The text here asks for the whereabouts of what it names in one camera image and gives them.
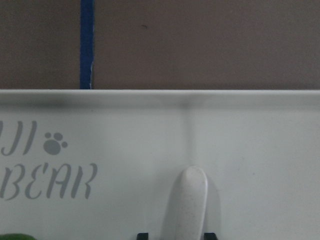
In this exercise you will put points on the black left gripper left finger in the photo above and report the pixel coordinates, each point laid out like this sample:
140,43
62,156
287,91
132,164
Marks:
142,236

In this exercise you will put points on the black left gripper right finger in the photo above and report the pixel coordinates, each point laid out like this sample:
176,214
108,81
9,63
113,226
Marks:
209,236

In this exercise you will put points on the white divided tray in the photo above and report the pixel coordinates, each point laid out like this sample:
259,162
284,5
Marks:
101,164

